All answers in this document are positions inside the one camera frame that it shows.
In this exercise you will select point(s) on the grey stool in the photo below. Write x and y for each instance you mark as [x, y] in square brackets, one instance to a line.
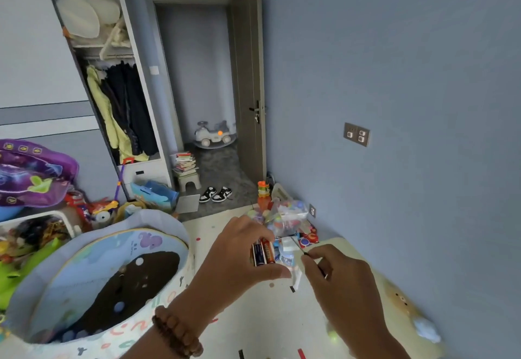
[189, 181]

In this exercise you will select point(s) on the wall switch panel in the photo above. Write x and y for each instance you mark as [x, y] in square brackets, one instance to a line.
[356, 134]

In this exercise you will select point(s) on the white wardrobe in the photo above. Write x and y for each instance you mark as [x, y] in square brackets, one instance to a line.
[142, 45]

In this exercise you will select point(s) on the white ride-on toy car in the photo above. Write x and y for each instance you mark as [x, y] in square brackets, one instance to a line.
[207, 136]

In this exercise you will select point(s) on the blue gift bag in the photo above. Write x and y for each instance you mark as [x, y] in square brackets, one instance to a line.
[156, 196]

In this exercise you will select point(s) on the black white sneaker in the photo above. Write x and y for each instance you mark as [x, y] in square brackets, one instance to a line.
[207, 195]
[223, 193]

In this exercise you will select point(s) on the grey flat board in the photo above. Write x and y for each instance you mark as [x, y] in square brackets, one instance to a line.
[188, 204]

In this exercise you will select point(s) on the colourful toy push stick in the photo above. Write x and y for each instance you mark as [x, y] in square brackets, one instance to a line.
[121, 179]

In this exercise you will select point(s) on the cream play mat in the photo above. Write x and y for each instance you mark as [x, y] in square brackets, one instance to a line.
[260, 322]

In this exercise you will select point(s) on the person's left forearm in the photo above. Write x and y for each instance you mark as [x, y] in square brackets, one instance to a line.
[154, 346]

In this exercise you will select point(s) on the white bedding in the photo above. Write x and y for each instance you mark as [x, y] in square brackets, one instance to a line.
[81, 12]

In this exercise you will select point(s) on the grey wooden door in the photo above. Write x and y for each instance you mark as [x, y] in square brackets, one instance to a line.
[248, 65]

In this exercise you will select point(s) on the person's right hand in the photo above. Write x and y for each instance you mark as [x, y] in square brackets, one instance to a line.
[350, 293]

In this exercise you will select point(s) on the white toy basket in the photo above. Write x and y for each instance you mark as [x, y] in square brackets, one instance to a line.
[24, 218]

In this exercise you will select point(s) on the dark hanging clothes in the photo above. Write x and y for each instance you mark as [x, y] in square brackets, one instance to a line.
[134, 106]

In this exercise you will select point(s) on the pastel fabric ball pit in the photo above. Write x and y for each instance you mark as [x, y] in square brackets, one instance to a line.
[101, 240]

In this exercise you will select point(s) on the yellow jacket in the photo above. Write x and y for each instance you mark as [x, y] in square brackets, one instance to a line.
[103, 114]

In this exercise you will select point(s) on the colourful book stack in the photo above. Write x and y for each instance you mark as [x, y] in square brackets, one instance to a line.
[185, 165]

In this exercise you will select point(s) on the clear bag of colourful balls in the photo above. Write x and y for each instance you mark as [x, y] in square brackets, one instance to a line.
[289, 216]

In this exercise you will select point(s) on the person's left hand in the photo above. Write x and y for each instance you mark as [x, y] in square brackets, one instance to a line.
[228, 273]

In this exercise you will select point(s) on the small wall socket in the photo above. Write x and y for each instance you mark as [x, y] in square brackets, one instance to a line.
[312, 210]

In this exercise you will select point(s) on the person's right forearm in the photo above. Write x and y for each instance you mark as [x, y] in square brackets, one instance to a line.
[378, 348]

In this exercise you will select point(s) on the green plastic toy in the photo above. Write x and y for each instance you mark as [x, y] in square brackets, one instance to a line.
[12, 277]

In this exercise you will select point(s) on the black screwdriver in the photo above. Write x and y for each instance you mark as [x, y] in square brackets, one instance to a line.
[302, 249]

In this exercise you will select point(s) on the dark navy battery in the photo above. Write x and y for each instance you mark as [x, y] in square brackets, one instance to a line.
[259, 255]

